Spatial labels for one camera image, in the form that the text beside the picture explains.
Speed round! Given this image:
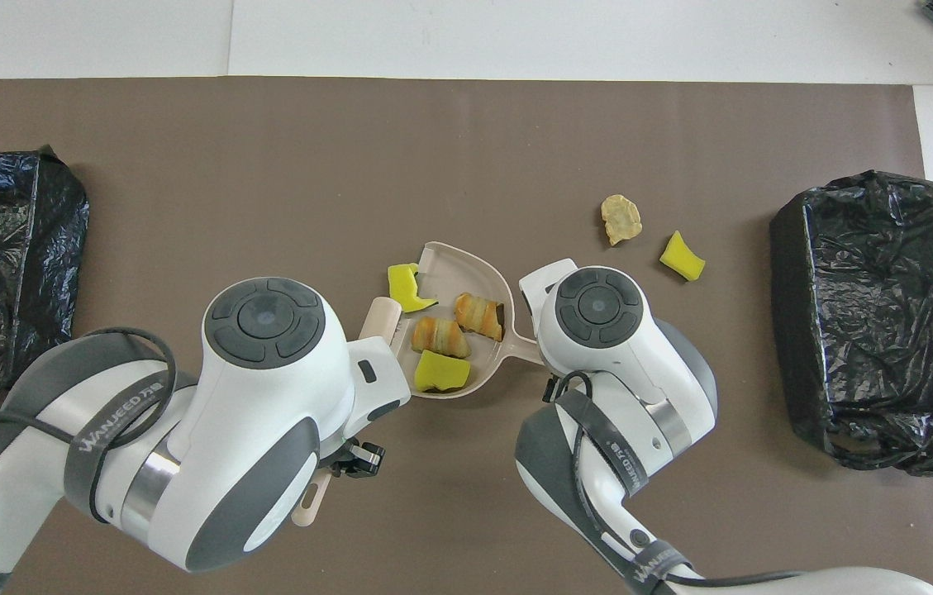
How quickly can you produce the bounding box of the orange striped croissant piece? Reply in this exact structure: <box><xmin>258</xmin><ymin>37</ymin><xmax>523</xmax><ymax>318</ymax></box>
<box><xmin>455</xmin><ymin>293</ymin><xmax>506</xmax><ymax>343</ymax></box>
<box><xmin>412</xmin><ymin>317</ymin><xmax>474</xmax><ymax>360</ymax></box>

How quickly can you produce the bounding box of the yellow notched sponge piece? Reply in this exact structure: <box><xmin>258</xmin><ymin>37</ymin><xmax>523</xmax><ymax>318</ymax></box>
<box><xmin>387</xmin><ymin>263</ymin><xmax>439</xmax><ymax>314</ymax></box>

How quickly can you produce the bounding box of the beige hand brush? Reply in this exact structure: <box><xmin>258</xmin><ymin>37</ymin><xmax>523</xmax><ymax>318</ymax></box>
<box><xmin>291</xmin><ymin>297</ymin><xmax>402</xmax><ymax>527</ymax></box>

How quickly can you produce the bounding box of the yellow rectangular sponge piece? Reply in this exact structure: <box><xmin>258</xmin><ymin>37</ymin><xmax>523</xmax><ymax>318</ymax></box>
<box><xmin>414</xmin><ymin>350</ymin><xmax>473</xmax><ymax>393</ymax></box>

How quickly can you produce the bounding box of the pale bread piece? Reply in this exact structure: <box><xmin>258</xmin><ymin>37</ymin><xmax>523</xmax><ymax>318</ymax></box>
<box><xmin>602</xmin><ymin>194</ymin><xmax>645</xmax><ymax>246</ymax></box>

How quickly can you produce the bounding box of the beige plastic dustpan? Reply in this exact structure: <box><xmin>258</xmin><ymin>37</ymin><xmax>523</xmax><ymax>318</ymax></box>
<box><xmin>419</xmin><ymin>241</ymin><xmax>545</xmax><ymax>400</ymax></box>

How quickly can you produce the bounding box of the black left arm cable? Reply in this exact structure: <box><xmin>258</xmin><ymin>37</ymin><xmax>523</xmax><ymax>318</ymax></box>
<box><xmin>0</xmin><ymin>326</ymin><xmax>179</xmax><ymax>497</ymax></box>

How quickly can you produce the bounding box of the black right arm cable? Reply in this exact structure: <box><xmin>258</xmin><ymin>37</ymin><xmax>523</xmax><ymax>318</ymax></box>
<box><xmin>543</xmin><ymin>370</ymin><xmax>814</xmax><ymax>589</ymax></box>

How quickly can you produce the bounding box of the small yellow sponge wedge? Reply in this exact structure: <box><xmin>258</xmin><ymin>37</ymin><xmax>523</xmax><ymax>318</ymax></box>
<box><xmin>659</xmin><ymin>231</ymin><xmax>707</xmax><ymax>283</ymax></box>

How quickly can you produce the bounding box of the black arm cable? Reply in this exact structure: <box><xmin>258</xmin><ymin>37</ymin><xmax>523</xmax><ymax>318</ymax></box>
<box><xmin>543</xmin><ymin>370</ymin><xmax>814</xmax><ymax>589</ymax></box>
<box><xmin>0</xmin><ymin>326</ymin><xmax>179</xmax><ymax>497</ymax></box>

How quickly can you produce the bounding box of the brown table mat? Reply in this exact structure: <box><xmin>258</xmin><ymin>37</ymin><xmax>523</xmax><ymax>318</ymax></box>
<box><xmin>0</xmin><ymin>77</ymin><xmax>933</xmax><ymax>595</ymax></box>

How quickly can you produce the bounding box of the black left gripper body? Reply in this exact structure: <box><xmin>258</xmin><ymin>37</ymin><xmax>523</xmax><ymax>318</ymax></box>
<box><xmin>332</xmin><ymin>442</ymin><xmax>386</xmax><ymax>478</ymax></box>

